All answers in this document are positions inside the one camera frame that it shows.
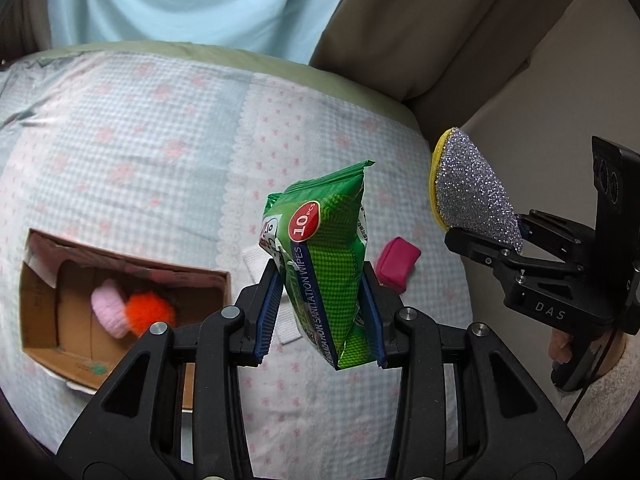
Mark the pink knitted ball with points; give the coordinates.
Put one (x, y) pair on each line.
(111, 309)

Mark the person's right hand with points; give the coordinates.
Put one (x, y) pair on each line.
(559, 349)

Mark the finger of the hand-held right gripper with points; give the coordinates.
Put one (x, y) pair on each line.
(557, 232)
(487, 250)

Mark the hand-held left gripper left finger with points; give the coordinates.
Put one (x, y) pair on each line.
(266, 312)

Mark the person's right forearm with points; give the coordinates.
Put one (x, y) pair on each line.
(612, 410)

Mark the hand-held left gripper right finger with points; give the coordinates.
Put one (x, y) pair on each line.
(376, 322)

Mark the silver glitter scouring sponge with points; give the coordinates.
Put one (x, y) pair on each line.
(475, 195)

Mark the cardboard box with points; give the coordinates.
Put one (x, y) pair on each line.
(45, 310)

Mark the green wet wipes packet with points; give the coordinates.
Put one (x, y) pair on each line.
(327, 260)

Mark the white cloth strip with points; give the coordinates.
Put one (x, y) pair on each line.
(252, 260)

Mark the light blue cloth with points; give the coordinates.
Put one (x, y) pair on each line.
(200, 0)

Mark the checked floral patchwork blanket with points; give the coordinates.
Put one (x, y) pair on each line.
(150, 160)

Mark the orange fluffy pom-pom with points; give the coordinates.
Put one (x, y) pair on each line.
(149, 312)

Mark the magenta soft pouch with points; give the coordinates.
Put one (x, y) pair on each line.
(396, 261)

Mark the brown cushion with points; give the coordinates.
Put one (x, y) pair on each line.
(440, 25)

